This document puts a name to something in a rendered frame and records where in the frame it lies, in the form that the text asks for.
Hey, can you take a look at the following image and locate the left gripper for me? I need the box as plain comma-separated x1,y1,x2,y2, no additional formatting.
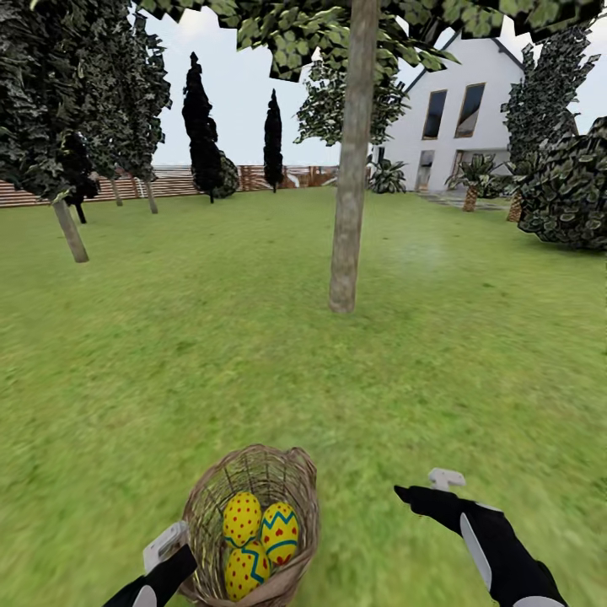
151,544,197,603

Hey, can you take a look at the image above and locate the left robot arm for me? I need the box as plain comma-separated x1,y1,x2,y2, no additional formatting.
103,519,197,607

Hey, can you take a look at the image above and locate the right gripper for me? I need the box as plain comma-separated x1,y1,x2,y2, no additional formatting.
394,486,458,527

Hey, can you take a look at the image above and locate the easter egg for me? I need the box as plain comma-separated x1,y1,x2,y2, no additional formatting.
224,539,274,601
257,501,300,568
220,492,263,550

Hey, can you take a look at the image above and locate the wicker basket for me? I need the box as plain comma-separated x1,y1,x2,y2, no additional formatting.
167,443,321,607

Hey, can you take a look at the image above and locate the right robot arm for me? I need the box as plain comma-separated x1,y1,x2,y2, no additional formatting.
394,468,568,607

